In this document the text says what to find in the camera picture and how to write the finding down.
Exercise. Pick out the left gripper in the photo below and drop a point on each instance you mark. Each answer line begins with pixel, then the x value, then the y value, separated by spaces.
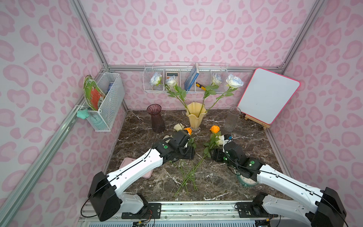
pixel 186 152

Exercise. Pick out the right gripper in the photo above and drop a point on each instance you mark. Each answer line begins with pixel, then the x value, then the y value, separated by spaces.
pixel 217 154

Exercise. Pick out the orange rose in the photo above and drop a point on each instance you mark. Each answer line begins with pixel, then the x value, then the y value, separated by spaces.
pixel 188 172
pixel 209 146

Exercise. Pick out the blue white rose three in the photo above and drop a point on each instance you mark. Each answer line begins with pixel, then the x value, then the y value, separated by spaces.
pixel 176 91

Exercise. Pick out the blue white rose one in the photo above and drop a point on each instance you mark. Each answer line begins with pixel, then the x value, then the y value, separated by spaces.
pixel 156 80

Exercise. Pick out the blue white rose two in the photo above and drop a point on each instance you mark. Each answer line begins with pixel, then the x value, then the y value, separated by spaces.
pixel 211 89

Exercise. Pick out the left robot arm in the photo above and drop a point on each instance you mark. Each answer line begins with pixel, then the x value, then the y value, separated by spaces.
pixel 107 191

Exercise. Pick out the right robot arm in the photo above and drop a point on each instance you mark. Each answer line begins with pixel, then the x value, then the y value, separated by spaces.
pixel 307 204

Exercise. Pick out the purple glass vase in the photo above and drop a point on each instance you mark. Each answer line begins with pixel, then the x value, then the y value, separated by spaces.
pixel 158 124

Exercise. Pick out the green alarm clock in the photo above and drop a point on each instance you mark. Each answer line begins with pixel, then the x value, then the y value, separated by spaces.
pixel 246 182

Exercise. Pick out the yellow ceramic vase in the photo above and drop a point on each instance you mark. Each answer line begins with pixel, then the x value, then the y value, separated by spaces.
pixel 195 112

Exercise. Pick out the clear glass vase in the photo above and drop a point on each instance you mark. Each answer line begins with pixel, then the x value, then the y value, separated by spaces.
pixel 232 118

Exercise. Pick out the pink flat case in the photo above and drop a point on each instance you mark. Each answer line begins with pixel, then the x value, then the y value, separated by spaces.
pixel 128 160

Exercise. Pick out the wooden easel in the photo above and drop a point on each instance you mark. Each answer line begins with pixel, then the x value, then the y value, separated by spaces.
pixel 248 117

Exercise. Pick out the yellow utility knife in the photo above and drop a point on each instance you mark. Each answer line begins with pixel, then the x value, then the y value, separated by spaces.
pixel 201 87

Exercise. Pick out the blue book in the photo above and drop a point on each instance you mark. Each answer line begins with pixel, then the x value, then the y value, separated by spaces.
pixel 191 79

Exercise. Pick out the white calculator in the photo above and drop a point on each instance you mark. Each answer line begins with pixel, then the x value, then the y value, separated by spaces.
pixel 171 74

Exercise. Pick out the pink framed whiteboard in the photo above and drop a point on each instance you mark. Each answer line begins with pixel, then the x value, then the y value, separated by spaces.
pixel 267 94

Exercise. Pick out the green clip hook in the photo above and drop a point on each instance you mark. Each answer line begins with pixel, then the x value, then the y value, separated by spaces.
pixel 83 114

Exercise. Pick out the green red picture card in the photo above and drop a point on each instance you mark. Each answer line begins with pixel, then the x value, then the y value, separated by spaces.
pixel 94 96

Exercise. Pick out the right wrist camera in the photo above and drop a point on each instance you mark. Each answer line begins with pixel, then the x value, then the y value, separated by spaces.
pixel 227 138

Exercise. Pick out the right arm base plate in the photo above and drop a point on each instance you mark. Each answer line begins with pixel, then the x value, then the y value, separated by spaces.
pixel 249 210

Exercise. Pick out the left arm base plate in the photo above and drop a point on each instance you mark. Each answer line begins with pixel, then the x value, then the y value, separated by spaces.
pixel 152 210

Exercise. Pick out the white wire wall shelf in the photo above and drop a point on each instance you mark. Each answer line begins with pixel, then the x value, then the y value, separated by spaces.
pixel 206 70

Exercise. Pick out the white wire side basket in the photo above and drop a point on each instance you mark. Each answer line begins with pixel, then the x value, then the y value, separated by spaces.
pixel 103 119

